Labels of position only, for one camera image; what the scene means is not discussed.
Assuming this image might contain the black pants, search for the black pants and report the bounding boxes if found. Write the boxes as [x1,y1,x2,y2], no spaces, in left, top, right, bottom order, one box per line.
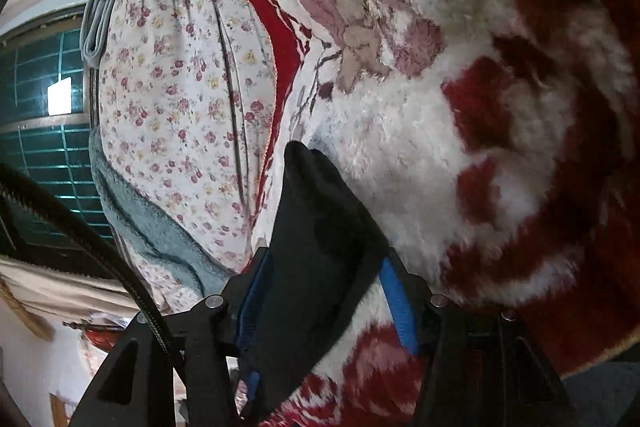
[235,141,390,421]

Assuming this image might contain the teal fuzzy towel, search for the teal fuzzy towel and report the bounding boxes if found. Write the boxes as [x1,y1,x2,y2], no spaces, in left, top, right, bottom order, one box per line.
[88,127,232,300]

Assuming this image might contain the small-flower print quilt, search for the small-flower print quilt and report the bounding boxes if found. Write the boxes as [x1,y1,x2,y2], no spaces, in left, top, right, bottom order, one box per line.
[99,0,276,312]

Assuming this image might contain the green barred window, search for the green barred window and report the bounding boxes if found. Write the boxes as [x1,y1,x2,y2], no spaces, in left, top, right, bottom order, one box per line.
[1,13,113,242]

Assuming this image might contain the red white floral fleece blanket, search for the red white floral fleece blanket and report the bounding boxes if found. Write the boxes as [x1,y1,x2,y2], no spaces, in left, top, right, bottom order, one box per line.
[258,0,639,426]

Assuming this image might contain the grey folded cloth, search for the grey folded cloth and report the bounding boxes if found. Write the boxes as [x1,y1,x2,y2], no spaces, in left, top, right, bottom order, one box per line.
[79,0,115,69]

